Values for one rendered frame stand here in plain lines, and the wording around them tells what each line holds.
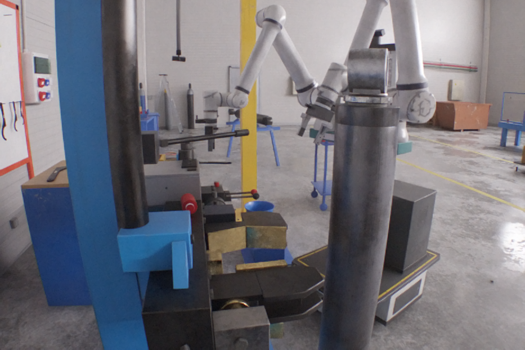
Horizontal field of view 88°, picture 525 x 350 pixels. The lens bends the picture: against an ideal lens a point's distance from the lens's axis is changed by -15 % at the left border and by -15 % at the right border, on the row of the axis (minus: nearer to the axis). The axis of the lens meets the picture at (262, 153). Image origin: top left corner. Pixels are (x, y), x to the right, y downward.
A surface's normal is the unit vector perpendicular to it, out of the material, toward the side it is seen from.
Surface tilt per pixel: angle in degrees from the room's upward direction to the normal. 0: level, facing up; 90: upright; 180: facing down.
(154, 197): 90
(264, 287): 0
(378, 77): 110
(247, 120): 90
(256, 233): 90
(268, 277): 0
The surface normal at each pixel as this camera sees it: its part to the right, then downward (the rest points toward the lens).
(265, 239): -0.06, 0.21
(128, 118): 0.71, 0.15
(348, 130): -0.77, 0.14
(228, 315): 0.00, -0.98
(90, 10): 0.20, 0.21
